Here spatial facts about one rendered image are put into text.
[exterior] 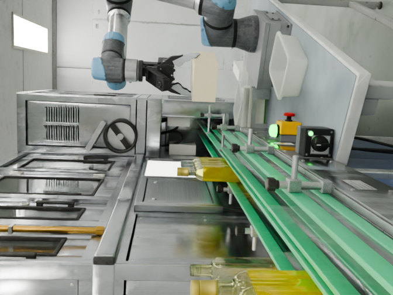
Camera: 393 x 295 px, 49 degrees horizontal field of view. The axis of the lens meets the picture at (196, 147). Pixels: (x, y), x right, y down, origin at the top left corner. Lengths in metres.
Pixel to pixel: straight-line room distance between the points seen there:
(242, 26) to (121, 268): 1.06
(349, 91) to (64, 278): 0.89
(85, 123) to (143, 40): 2.84
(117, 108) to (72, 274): 1.67
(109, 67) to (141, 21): 4.11
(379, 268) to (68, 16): 5.78
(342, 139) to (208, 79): 0.45
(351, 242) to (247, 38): 1.27
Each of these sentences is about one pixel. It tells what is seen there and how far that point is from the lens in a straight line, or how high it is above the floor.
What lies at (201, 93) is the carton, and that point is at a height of 1.10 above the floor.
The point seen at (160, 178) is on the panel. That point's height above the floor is 1.23.
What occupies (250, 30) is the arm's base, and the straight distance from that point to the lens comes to 1.79.
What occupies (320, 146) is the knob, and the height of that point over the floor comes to 0.80.
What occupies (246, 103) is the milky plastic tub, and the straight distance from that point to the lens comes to 2.11.
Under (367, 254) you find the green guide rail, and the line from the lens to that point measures 0.61.
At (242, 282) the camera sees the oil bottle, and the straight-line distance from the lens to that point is 0.74.
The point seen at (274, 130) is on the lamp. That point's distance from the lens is 1.48.
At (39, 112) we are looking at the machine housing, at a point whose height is 2.00.
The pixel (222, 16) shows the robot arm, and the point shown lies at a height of 1.01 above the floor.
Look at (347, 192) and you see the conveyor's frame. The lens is 0.85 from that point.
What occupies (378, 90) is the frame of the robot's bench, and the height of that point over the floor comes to 0.67.
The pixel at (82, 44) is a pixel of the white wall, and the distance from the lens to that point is 6.06.
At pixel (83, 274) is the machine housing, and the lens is 1.24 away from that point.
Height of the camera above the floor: 1.22
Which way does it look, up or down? 4 degrees down
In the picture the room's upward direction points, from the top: 88 degrees counter-clockwise
